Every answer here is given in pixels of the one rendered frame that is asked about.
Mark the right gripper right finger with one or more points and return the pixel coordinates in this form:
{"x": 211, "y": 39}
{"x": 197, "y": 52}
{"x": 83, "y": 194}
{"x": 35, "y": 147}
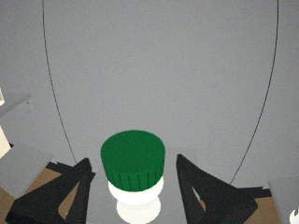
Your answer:
{"x": 225, "y": 204}

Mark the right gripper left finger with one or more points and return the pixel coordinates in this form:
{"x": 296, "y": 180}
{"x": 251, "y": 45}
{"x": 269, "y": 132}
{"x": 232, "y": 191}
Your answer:
{"x": 42, "y": 203}

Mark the white bottle with green cap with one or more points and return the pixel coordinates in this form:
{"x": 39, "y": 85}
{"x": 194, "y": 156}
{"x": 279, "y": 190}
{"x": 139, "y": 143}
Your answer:
{"x": 134, "y": 165}

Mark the clear glass bottle with yellow cap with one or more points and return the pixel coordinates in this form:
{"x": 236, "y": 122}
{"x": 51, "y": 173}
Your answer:
{"x": 1, "y": 99}

